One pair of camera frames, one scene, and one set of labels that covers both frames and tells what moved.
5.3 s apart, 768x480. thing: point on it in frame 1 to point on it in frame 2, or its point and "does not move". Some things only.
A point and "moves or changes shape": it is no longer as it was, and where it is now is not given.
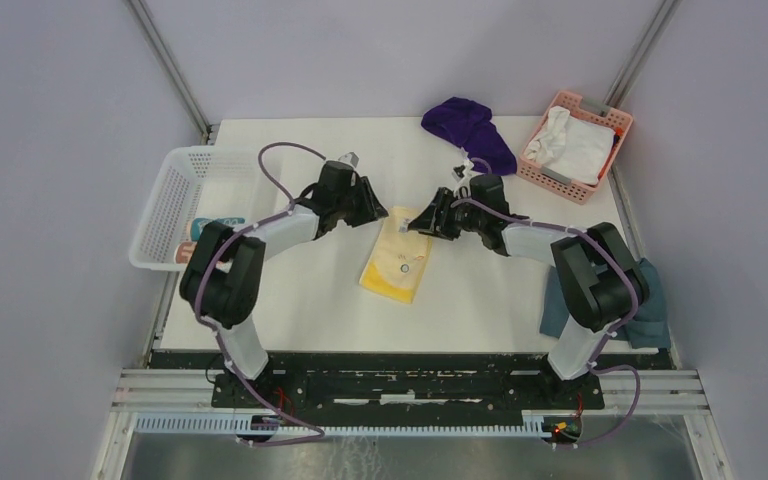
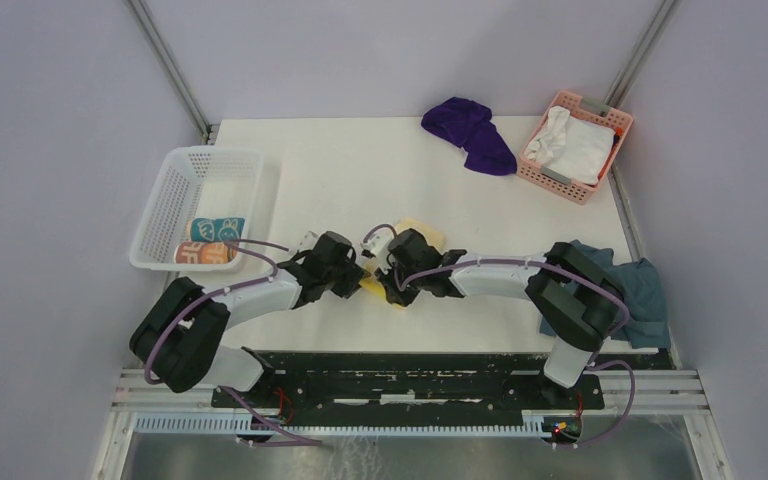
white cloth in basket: x=579 y=151 does not move
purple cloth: x=471 y=126 does not move
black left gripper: x=372 y=207 to x=351 y=282
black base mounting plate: x=409 y=383 does not move
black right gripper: x=431 y=222 to x=393 y=292
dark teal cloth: x=649 y=329 does not move
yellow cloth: x=396 y=262 moves or changes shape
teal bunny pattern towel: x=197 y=223 does not move
